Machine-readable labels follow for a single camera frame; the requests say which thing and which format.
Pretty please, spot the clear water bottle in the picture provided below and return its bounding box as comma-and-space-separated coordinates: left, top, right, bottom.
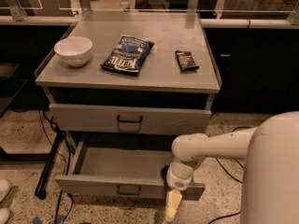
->
121, 0, 130, 10

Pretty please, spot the black floor cable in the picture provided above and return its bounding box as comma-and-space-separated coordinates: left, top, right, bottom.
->
206, 126, 252, 224

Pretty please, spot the dark snack bar wrapper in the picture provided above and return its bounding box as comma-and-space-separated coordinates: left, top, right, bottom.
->
175, 50, 199, 72

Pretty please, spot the blue Kettle chips bag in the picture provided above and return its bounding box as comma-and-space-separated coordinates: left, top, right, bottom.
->
101, 35, 155, 76

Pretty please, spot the grey drawer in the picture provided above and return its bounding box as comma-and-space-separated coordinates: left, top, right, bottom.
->
54, 140, 206, 202
50, 104, 211, 135

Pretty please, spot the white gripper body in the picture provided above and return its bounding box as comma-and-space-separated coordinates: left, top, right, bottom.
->
166, 161, 195, 191

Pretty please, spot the grey drawer cabinet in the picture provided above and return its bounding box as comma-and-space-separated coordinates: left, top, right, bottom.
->
35, 10, 222, 151

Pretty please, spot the white bowl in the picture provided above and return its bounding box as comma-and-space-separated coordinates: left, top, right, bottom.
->
54, 36, 93, 67

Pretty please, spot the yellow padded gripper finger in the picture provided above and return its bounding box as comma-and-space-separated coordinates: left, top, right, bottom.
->
165, 189, 182, 222

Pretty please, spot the white shoe upper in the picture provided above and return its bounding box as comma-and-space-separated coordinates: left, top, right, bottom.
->
0, 178, 11, 202

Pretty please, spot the black stand leg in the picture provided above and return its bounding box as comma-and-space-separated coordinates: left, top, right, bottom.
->
35, 131, 63, 200

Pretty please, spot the white shoe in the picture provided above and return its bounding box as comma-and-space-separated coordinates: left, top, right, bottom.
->
0, 208, 10, 224
0, 178, 11, 202

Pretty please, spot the black cable left floor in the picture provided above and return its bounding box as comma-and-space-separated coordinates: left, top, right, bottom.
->
37, 109, 75, 224

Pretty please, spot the grey top drawer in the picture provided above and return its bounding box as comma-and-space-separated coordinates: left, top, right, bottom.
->
50, 104, 211, 135

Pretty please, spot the white horizontal rail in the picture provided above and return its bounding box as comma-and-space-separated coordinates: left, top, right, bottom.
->
0, 16, 299, 29

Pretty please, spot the white shoe lower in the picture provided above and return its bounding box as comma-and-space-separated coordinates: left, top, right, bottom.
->
0, 208, 10, 224

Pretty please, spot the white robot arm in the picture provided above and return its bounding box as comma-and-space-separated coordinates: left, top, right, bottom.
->
166, 111, 299, 224

